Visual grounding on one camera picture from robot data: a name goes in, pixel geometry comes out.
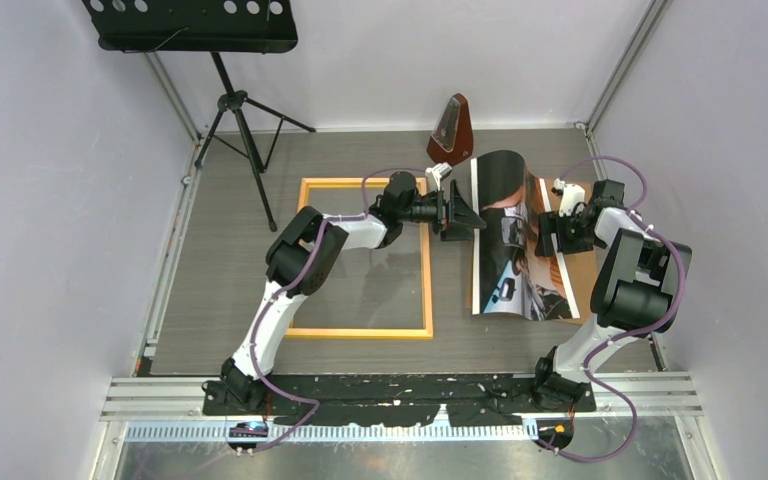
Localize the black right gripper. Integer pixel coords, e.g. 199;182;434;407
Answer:
534;209;600;257

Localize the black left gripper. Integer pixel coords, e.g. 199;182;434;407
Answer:
399;182;486;243

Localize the printed photo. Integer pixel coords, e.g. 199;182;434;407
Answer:
470;150;583;323

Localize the yellow wooden picture frame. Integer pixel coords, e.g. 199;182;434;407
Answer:
285;177;434;340

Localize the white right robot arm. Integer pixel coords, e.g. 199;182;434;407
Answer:
530;179;693;411

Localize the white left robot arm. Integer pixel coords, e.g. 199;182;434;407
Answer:
202;165;486;414

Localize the brown backing board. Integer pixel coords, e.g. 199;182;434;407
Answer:
539;178;598;325

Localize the brown metronome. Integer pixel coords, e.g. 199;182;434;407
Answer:
426;93;474;166

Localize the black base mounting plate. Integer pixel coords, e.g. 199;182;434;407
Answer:
201;373;596;427

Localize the black music stand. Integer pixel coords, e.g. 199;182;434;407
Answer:
83;0;316;232

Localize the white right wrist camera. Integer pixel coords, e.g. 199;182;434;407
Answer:
551;178;586;217

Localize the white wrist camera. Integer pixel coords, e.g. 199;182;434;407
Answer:
551;178;586;217
424;162;453;193

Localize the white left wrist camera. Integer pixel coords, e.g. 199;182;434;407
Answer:
424;162;453;193

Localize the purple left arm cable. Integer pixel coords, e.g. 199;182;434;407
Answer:
249;166;428;455

